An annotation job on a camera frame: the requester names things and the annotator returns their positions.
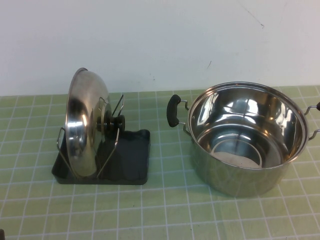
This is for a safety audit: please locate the stainless steel pot lid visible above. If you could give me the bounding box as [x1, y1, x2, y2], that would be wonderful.
[64, 67, 126, 180]

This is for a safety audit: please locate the stainless steel cooking pot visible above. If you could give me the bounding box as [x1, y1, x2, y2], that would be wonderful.
[166, 81, 320, 199]

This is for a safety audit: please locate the green checkered tablecloth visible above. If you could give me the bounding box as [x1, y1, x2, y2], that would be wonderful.
[0, 86, 320, 240]

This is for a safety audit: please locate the wire lid rack dark tray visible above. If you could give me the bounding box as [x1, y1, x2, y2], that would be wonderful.
[51, 94, 152, 186]

